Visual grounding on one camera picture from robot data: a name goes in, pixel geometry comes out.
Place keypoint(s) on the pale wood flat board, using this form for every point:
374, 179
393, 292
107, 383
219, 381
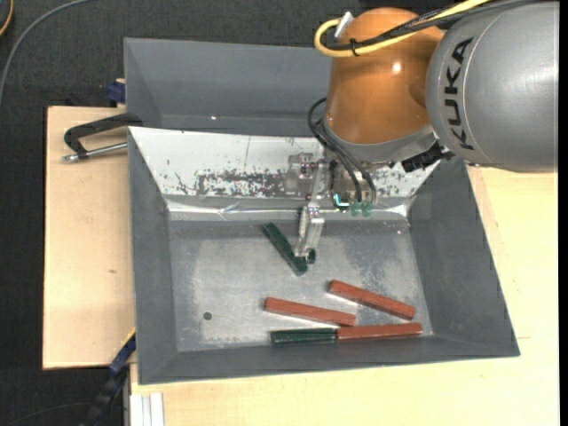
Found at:
84, 246

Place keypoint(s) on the dark green block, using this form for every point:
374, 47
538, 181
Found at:
302, 336
278, 243

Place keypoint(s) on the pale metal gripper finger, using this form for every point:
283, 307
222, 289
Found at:
316, 231
303, 226

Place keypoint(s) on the grey metal bin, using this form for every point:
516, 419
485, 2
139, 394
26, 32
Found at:
231, 291

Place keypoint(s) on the black cylinder on white bracket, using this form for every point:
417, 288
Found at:
419, 160

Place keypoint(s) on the red-brown flat block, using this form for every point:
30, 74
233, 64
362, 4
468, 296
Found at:
381, 331
372, 300
310, 311

